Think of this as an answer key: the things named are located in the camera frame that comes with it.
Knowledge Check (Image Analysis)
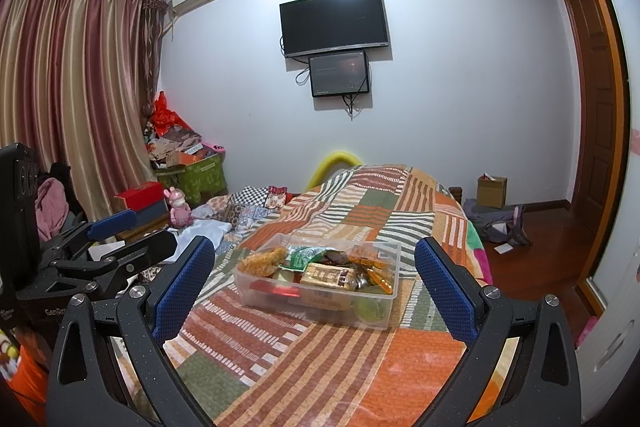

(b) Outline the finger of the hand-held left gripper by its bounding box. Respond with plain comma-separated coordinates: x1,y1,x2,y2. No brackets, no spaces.
52,231,179,282
44,209,139,259

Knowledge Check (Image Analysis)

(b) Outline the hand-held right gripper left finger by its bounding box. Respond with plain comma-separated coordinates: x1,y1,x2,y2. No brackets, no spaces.
46,236,216,427

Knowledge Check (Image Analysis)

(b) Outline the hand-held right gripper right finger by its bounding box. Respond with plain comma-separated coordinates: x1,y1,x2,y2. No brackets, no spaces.
414,236,583,427

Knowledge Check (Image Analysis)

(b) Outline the shiny red snack packet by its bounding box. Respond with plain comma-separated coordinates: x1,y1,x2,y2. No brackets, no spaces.
250,282,302,301

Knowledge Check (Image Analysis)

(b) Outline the clear plastic container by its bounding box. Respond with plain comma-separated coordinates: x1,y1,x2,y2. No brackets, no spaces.
232,232,403,332

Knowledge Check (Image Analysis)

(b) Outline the pink cloth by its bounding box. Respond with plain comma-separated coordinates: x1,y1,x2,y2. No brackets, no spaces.
36,177,70,243

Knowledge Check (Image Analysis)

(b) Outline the grey box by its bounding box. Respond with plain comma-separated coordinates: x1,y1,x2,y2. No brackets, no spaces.
120,199,172,229

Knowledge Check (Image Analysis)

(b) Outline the red box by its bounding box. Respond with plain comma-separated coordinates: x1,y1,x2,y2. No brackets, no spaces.
114,182,166,212

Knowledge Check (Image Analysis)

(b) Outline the pink plush toy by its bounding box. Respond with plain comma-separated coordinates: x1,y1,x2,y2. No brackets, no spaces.
164,187,194,228

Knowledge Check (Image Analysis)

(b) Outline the pale blue cloth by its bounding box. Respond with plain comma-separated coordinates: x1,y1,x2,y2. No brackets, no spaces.
177,219,234,251

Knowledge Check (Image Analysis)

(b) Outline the small orange snack packet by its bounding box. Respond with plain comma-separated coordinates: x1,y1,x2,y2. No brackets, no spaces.
347,247,396,295

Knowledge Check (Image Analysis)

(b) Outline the green round snack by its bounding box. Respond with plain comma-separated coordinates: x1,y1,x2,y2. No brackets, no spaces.
352,297,389,324

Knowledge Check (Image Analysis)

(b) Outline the grey bag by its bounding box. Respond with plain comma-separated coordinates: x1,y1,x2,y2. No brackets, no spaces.
462,198,533,248

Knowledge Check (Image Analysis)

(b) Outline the green storage box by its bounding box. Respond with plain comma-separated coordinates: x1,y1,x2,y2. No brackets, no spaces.
157,154,227,204

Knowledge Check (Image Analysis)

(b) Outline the checkered cloth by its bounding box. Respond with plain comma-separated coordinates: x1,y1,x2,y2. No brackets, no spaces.
222,187,268,220

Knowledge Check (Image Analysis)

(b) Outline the cardboard box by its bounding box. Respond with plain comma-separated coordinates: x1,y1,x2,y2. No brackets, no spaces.
476,174,508,209

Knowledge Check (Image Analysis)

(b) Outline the gold brown snack packet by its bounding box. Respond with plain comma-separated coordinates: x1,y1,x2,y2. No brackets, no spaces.
300,263,362,291

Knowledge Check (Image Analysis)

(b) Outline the green snack packet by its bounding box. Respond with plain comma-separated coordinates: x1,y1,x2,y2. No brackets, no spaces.
279,246,327,271

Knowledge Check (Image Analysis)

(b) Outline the red plastic bag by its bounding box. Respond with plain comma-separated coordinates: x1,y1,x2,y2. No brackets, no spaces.
151,91,193,135

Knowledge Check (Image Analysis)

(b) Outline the striped pink curtain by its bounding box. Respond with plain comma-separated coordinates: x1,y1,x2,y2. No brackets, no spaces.
0,0,167,228

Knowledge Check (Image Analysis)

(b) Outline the patchwork striped blanket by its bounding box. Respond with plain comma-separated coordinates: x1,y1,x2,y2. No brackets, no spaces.
117,164,506,427

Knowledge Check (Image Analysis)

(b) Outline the yellow foam tube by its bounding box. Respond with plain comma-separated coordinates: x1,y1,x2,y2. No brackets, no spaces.
306,151,363,190

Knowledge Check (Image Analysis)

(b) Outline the wooden door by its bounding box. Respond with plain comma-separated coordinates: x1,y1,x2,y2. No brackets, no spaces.
557,0,630,308

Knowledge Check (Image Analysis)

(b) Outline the small black monitor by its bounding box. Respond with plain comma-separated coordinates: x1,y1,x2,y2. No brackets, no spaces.
308,50,371,98

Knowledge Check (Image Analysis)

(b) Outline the large black television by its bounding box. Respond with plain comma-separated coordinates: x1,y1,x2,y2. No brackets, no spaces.
279,0,391,58

